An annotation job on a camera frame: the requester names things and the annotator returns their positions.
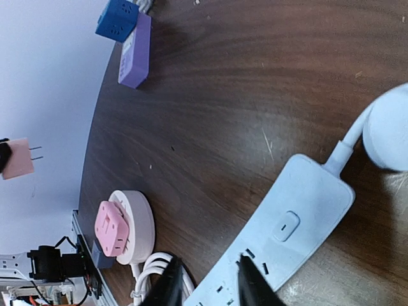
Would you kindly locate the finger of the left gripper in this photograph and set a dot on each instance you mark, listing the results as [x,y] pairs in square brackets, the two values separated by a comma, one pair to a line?
[5,153]

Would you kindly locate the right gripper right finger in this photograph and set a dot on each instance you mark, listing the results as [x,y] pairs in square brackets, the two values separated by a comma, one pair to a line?
[253,289]

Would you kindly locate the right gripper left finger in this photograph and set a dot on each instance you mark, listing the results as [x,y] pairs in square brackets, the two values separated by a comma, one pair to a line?
[168,289]

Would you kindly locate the salmon pink plug charger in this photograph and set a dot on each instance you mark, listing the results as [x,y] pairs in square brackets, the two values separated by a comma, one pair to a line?
[21,162]

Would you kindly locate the round pink power socket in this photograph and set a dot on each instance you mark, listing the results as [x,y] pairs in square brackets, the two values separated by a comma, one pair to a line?
[138,250]

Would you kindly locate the dark navy plug charger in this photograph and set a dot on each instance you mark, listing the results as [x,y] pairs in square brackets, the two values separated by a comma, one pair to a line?
[100,260]

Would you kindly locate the pink square plug adapter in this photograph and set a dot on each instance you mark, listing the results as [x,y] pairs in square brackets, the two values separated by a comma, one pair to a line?
[111,229]

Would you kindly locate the light blue power strip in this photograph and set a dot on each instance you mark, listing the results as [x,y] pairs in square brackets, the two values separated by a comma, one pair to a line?
[306,203]

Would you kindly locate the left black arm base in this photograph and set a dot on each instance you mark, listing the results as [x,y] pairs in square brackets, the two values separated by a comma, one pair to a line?
[49,264]

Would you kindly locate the blue cube socket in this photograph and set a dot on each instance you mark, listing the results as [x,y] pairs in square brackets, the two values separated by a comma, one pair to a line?
[117,20]

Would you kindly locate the purple power strip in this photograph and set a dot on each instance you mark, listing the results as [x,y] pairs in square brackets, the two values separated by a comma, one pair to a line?
[134,60]

